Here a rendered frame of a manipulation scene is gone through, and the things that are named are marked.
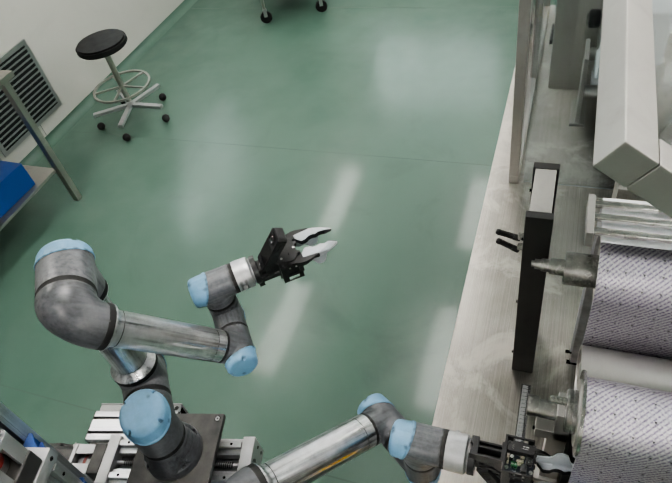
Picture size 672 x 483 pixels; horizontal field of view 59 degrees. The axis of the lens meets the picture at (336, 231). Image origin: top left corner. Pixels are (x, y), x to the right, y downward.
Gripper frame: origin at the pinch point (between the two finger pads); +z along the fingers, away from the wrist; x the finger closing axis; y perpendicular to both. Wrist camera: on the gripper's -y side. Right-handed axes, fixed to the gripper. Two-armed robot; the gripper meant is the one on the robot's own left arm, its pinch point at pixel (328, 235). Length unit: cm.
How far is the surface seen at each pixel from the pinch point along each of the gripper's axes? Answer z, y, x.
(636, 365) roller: 39, -8, 59
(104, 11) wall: -59, 131, -381
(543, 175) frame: 40, -24, 23
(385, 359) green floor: 18, 128, -21
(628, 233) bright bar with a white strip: 42, -28, 44
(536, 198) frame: 35, -24, 28
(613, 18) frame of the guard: 18, -81, 50
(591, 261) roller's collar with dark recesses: 39, -19, 41
